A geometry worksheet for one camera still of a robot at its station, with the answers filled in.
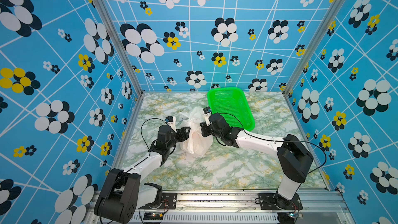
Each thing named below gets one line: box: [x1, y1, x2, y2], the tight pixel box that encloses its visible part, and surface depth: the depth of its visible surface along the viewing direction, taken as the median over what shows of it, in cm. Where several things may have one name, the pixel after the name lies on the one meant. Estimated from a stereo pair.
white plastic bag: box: [179, 106, 215, 157], surface depth 86 cm
